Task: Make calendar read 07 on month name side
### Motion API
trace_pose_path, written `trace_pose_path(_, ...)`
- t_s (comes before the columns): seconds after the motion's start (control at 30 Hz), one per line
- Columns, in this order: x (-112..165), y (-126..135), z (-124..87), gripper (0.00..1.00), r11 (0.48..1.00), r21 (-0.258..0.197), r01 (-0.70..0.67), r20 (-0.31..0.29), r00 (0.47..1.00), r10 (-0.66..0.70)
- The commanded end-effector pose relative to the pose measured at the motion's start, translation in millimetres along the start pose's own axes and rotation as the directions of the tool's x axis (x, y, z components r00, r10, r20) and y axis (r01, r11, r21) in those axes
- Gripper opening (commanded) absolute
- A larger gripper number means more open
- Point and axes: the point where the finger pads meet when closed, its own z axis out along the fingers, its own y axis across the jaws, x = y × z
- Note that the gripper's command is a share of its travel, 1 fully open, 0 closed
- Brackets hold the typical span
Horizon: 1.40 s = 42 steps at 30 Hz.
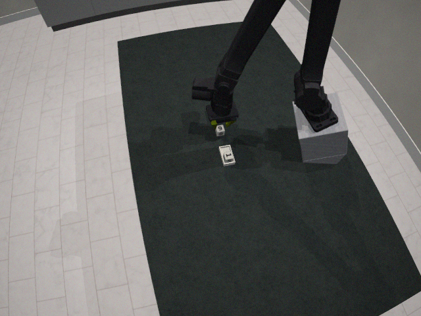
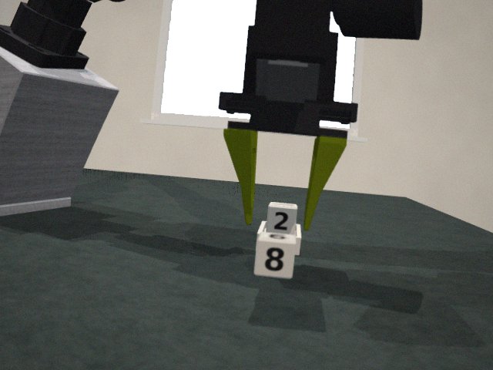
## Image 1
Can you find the white number cube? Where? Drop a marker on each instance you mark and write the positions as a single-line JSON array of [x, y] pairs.
[[228, 156], [220, 130]]

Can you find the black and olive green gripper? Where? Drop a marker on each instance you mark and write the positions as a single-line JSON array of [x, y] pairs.
[[222, 114]]

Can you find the beige open-top tray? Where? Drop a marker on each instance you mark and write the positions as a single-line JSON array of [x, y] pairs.
[[223, 149]]

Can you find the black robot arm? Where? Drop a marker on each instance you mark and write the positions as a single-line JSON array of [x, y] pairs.
[[308, 98]]

